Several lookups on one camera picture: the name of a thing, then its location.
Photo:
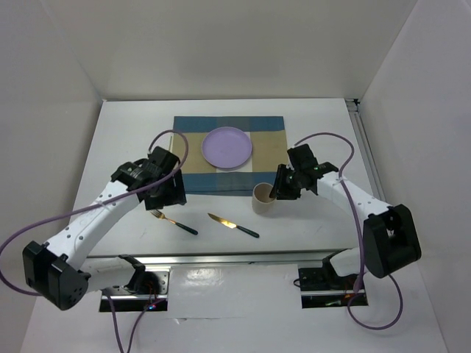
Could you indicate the aluminium right rail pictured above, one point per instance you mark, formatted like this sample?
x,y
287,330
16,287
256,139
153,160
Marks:
x,y
375,173

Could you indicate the aluminium rail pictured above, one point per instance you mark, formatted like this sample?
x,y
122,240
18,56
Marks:
x,y
236,258
375,173

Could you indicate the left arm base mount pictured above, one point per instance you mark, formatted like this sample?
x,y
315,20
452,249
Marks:
x,y
153,291

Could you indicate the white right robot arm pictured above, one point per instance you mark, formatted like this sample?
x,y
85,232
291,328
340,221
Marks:
x,y
388,236

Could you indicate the beige cup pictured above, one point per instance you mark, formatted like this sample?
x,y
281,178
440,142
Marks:
x,y
262,202

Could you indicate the blue beige white placemat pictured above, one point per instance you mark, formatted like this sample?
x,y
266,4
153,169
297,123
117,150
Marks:
x,y
267,135

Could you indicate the aluminium front rail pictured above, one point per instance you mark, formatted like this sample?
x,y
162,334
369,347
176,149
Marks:
x,y
236,258

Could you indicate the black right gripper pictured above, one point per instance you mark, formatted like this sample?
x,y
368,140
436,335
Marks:
x,y
280,188

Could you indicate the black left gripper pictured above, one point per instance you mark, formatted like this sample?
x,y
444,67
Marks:
x,y
176,195

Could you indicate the gold knife green handle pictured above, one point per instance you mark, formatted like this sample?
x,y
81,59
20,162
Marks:
x,y
232,225

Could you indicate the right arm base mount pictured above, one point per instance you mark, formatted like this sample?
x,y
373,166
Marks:
x,y
322,288

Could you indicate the purple plate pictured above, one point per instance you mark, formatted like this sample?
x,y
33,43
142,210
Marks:
x,y
226,147

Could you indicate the gold fork green handle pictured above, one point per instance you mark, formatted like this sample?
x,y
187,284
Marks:
x,y
158,214

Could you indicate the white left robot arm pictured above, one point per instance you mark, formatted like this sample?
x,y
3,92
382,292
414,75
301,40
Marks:
x,y
57,269

